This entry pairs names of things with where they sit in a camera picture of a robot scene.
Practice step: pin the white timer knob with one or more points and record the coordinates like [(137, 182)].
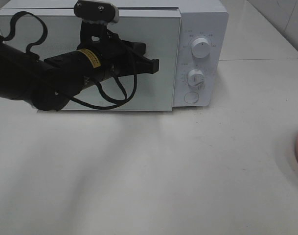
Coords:
[(195, 78)]

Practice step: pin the white microwave oven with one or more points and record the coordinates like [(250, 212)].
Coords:
[(198, 18)]

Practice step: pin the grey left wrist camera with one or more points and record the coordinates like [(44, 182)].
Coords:
[(96, 11)]

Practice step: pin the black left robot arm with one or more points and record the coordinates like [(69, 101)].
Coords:
[(50, 84)]

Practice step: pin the white upper power knob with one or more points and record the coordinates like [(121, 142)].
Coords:
[(200, 47)]

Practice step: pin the round door release button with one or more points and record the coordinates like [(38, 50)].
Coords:
[(191, 97)]

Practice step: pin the white microwave door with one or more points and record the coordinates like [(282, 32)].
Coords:
[(158, 29)]

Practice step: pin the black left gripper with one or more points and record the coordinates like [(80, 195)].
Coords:
[(113, 52)]

